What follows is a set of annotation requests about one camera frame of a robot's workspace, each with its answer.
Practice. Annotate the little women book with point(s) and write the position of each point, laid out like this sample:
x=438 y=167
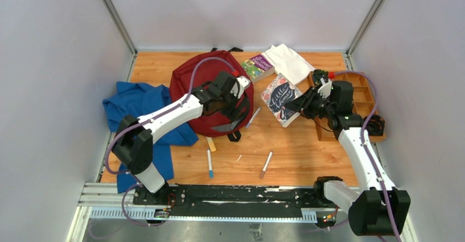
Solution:
x=279 y=92

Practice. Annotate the white cloth bag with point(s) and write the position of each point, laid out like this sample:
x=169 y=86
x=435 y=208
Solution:
x=289 y=63

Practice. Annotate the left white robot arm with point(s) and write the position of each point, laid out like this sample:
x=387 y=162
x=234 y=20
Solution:
x=135 y=137

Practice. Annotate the purple capped marker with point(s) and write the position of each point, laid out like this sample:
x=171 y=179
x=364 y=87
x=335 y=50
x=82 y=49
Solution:
x=253 y=117

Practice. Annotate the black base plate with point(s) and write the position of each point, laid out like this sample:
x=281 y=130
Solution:
x=236 y=201

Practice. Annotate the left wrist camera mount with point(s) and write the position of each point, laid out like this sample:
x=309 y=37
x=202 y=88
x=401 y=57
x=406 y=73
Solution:
x=243 y=79

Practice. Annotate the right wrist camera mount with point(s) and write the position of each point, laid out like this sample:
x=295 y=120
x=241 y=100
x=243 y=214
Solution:
x=325 y=86

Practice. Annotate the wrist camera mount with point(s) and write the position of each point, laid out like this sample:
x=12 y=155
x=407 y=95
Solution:
x=243 y=79
x=325 y=86

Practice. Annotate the blue capped marker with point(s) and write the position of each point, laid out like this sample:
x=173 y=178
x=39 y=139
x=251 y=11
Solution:
x=210 y=165

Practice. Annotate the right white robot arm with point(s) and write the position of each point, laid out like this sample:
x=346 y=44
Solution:
x=379 y=208

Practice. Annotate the purple green book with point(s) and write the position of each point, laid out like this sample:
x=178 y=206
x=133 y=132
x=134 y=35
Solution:
x=257 y=68

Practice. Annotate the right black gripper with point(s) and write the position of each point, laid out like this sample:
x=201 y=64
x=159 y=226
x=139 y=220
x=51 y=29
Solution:
x=301 y=102

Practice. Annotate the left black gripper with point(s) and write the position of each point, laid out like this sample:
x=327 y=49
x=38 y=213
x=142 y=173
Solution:
x=235 y=107

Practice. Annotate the orange highlighter marker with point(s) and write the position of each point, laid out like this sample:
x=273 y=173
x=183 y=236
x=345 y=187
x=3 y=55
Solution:
x=211 y=144

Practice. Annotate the red backpack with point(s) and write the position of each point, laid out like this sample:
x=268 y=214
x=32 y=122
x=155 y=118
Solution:
x=189 y=78

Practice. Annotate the brown capped marker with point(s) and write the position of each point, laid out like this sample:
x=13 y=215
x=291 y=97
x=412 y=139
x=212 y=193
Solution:
x=265 y=167

